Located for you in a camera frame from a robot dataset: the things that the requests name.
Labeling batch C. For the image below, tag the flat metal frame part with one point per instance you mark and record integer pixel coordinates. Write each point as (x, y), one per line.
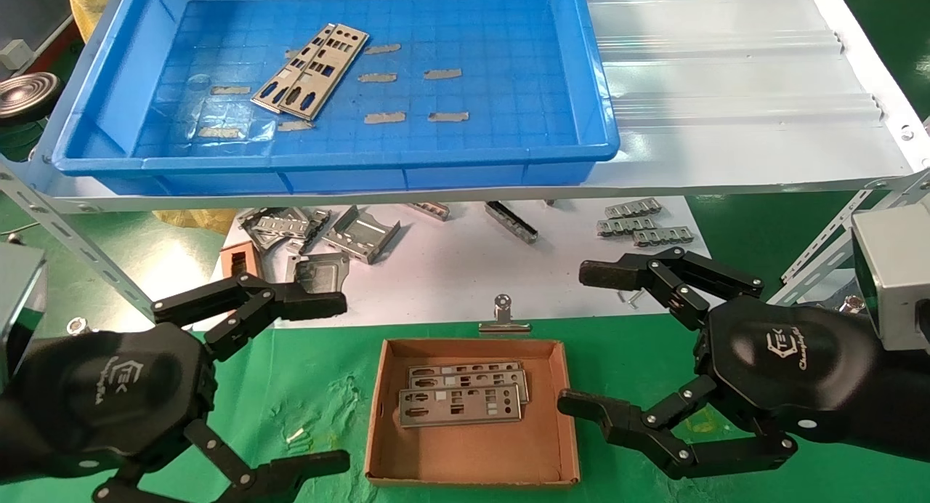
(272, 223)

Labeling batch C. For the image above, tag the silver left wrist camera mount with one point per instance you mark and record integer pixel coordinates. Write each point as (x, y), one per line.
(18, 307)

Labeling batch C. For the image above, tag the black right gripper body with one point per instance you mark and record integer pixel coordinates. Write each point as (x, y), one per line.
(785, 365)

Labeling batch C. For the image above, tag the dark metal bar part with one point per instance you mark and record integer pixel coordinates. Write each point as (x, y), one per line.
(512, 223)

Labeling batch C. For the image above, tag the white paper sheet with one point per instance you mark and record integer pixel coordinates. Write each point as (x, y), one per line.
(450, 270)

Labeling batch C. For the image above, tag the brown rectangular frame part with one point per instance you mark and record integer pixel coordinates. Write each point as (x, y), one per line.
(236, 259)

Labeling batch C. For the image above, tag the small grey box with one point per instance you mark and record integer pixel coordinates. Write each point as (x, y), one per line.
(13, 54)

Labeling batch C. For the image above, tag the small metal screw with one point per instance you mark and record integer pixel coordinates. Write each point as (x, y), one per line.
(631, 298)

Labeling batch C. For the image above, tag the perforated steel shelf brace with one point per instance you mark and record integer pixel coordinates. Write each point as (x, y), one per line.
(87, 253)
(810, 259)

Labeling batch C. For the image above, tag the narrow metal frame part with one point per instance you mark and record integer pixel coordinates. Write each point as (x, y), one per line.
(320, 223)

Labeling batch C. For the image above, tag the small metal strip part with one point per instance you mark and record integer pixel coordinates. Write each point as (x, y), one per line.
(432, 211)

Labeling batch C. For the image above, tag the green table cloth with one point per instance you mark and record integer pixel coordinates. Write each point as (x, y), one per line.
(305, 372)

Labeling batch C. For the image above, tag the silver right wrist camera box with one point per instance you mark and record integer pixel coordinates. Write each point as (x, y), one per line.
(894, 270)

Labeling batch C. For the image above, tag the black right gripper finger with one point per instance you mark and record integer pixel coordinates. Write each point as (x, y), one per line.
(610, 274)
(596, 412)

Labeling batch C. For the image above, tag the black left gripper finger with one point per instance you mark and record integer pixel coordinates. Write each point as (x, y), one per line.
(305, 468)
(305, 305)

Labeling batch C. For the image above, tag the shallow cardboard box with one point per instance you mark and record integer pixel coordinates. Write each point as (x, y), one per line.
(472, 452)

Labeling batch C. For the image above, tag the square metal bracket part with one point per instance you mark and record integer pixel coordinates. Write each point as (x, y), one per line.
(320, 270)

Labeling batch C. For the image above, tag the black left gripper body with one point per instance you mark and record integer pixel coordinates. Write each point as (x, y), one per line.
(94, 394)

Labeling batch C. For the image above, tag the black round speaker cone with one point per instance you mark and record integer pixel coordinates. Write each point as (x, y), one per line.
(25, 96)

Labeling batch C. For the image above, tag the notched metal strip part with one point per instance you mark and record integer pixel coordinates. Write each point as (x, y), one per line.
(625, 227)
(633, 208)
(662, 236)

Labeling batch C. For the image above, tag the folded metal tray bracket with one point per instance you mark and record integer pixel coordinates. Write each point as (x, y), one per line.
(360, 238)

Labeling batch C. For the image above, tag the blue plastic tray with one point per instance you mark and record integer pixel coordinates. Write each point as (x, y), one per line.
(508, 67)

